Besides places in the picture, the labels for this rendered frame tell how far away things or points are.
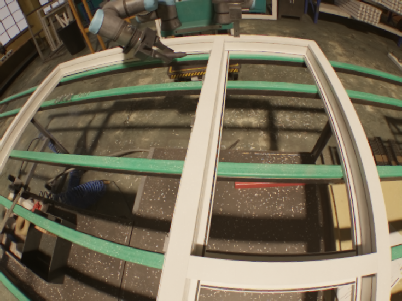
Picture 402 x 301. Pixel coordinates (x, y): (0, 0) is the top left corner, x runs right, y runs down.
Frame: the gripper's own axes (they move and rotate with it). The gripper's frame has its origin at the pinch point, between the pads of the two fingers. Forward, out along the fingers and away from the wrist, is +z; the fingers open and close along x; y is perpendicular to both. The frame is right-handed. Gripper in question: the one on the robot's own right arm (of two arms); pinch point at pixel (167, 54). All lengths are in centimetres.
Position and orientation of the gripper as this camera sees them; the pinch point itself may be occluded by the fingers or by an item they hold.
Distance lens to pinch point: 83.4
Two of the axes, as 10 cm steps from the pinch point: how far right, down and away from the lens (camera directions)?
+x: 0.9, -9.7, 2.2
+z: 7.3, 2.1, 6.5
